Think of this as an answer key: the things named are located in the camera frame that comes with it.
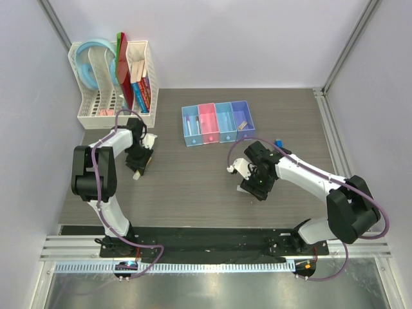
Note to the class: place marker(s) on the aluminium rail frame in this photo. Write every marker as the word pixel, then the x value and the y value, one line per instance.
pixel 80 254

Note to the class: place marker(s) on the purple drawer box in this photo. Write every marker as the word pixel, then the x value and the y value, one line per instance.
pixel 241 112

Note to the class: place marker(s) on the pink capped white marker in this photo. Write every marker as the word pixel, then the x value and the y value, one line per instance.
pixel 188 126

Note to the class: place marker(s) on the brown capped white marker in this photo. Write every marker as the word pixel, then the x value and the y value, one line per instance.
pixel 198 125

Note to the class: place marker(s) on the stack of books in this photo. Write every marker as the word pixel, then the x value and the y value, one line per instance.
pixel 139 86

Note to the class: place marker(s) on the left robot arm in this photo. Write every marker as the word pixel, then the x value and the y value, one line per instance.
pixel 94 179

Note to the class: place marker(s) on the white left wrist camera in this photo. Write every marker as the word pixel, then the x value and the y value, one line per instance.
pixel 149 140

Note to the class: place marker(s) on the light blue headphones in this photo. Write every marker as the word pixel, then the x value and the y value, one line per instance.
pixel 85 69

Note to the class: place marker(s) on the pink eraser in rack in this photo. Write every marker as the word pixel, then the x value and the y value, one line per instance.
pixel 106 112

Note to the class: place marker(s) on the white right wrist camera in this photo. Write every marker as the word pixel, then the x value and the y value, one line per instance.
pixel 240 166

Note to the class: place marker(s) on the grey rectangular eraser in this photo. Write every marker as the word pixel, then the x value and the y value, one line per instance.
pixel 242 125

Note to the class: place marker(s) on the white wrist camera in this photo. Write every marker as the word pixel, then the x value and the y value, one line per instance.
pixel 240 166
pixel 149 140

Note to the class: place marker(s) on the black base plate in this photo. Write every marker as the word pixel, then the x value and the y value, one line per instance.
pixel 219 246

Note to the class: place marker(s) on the yellow highlighter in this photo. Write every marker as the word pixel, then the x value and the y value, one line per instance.
pixel 139 168

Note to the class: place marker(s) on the red folder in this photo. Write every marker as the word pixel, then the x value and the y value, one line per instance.
pixel 122 70

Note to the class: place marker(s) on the blue capped glue stick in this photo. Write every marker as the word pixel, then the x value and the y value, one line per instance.
pixel 240 189

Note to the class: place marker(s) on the blue pencil sharpener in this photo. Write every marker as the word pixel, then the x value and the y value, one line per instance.
pixel 278 143

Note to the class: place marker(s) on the pink drawer box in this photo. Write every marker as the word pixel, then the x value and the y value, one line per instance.
pixel 208 123

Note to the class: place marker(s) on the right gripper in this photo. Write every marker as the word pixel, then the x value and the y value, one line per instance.
pixel 260 192

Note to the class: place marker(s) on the white file organizer rack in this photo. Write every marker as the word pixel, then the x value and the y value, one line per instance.
pixel 108 95

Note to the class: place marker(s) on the light blue drawer box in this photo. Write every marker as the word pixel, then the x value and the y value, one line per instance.
pixel 194 139
pixel 226 124

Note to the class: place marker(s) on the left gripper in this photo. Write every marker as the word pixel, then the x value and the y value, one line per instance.
pixel 140 165

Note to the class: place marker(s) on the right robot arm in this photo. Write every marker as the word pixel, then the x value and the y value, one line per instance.
pixel 350 208

